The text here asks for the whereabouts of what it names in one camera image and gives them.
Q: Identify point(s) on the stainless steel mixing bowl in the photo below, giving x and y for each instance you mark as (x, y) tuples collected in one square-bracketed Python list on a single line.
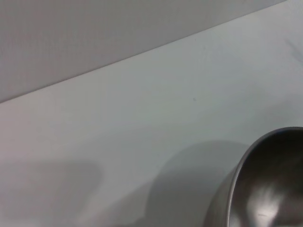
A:
[(267, 179)]

